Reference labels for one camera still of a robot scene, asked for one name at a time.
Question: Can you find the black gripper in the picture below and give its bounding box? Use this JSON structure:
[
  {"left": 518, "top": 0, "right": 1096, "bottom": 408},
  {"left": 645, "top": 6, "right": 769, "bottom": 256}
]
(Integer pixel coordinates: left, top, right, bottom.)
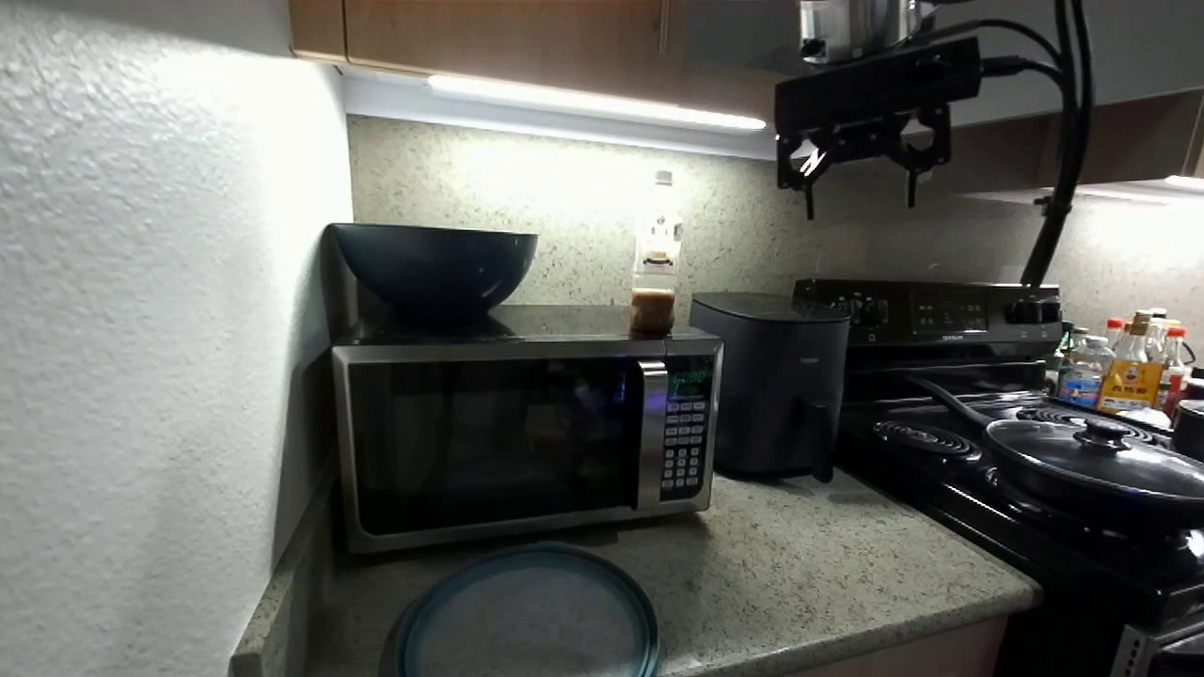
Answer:
[{"left": 774, "top": 116, "right": 948, "bottom": 225}]

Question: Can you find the clear bottle with brown liquid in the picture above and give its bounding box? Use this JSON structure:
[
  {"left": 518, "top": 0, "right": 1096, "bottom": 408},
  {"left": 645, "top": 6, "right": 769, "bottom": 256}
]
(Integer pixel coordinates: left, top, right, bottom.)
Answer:
[{"left": 630, "top": 211, "right": 690, "bottom": 338}]

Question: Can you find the open cupboard door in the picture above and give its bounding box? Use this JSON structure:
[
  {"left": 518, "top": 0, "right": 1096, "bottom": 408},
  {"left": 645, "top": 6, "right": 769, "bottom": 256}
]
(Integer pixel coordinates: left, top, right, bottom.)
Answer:
[{"left": 946, "top": 0, "right": 1204, "bottom": 130}]

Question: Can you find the clear bottle blue label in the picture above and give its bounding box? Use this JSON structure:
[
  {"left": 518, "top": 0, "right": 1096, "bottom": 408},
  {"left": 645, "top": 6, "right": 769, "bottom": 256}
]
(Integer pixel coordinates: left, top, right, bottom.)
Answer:
[{"left": 1050, "top": 328, "right": 1113, "bottom": 413}]

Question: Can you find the yellow label oil bottle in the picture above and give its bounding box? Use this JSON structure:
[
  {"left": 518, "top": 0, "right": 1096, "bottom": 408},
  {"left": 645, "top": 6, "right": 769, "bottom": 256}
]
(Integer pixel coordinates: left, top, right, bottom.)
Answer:
[{"left": 1099, "top": 308, "right": 1171, "bottom": 418}]

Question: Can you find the red capped sauce bottle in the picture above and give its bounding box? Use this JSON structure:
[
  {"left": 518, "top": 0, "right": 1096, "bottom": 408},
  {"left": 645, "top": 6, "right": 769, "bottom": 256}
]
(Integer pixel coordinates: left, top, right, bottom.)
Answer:
[{"left": 1160, "top": 320, "right": 1202, "bottom": 418}]

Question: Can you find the stainless steel black microwave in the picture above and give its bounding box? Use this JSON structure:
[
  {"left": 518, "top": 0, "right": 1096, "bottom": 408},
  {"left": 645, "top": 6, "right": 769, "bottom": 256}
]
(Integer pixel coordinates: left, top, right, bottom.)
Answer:
[{"left": 329, "top": 300, "right": 725, "bottom": 561}]

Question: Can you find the black electric stove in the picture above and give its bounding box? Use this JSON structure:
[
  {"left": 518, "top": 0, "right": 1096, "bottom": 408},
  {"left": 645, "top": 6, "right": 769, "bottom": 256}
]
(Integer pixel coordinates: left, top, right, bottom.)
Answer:
[{"left": 791, "top": 274, "right": 1204, "bottom": 677}]

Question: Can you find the black air fryer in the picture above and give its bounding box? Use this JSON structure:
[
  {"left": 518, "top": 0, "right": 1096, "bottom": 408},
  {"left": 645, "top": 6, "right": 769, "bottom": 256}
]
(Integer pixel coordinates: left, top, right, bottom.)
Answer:
[{"left": 690, "top": 289, "right": 853, "bottom": 483}]

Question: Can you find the wooden over-stove cabinet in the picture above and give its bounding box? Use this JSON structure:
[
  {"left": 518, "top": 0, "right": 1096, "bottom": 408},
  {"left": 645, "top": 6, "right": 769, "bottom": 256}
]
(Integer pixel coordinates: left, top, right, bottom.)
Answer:
[{"left": 953, "top": 91, "right": 1204, "bottom": 193}]

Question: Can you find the under-cabinet light strip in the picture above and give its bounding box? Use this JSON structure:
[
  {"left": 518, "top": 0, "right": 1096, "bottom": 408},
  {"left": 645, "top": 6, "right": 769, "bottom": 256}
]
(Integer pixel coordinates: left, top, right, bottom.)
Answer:
[{"left": 425, "top": 66, "right": 773, "bottom": 134}]

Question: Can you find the black frying pan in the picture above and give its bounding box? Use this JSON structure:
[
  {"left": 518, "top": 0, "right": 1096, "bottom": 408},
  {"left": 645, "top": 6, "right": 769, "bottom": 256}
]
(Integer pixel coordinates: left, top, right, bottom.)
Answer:
[{"left": 901, "top": 373, "right": 1204, "bottom": 537}]

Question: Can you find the dark blue bowl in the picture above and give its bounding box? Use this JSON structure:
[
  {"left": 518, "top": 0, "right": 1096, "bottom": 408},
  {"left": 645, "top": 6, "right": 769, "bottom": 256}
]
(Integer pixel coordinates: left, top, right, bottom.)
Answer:
[{"left": 325, "top": 219, "right": 542, "bottom": 334}]

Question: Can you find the wooden base cabinet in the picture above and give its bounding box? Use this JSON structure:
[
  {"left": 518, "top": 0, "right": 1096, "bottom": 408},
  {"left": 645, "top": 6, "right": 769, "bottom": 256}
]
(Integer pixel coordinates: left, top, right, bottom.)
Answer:
[{"left": 774, "top": 613, "right": 1012, "bottom": 677}]

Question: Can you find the blue rimmed round plate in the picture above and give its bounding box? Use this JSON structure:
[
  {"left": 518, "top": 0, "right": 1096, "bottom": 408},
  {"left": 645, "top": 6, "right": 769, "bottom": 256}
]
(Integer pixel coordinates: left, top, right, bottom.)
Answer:
[{"left": 379, "top": 537, "right": 666, "bottom": 677}]

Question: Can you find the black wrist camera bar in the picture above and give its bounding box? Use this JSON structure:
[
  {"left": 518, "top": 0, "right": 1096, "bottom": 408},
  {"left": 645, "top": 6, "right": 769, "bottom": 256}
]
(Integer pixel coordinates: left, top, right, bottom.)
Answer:
[{"left": 773, "top": 35, "right": 987, "bottom": 137}]

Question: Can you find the wooden wall cupboard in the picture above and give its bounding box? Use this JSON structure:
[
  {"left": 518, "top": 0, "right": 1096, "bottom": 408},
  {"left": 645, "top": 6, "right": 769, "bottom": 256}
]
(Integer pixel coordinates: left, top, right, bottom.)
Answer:
[{"left": 286, "top": 0, "right": 804, "bottom": 144}]

